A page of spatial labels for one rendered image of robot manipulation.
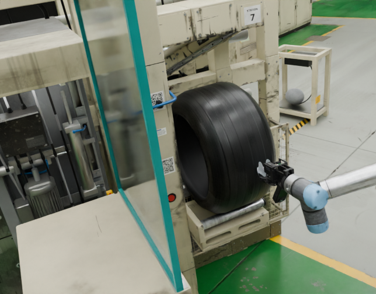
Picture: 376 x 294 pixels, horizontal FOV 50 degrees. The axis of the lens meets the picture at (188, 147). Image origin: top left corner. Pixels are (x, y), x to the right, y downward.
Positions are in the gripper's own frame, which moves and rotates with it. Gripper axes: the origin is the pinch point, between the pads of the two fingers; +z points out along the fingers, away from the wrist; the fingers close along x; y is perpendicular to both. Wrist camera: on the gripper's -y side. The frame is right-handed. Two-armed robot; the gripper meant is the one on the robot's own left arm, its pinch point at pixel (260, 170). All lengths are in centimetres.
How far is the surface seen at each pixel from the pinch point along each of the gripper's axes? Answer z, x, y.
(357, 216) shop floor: 77, -129, -110
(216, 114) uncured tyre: 11.4, 10.3, 23.8
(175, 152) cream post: 20.8, 27.1, 9.6
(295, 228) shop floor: 90, -80, -109
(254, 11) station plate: 41, -30, 57
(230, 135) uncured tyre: 5.1, 8.5, 16.3
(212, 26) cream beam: 42, -8, 54
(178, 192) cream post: 23.0, 28.3, -10.0
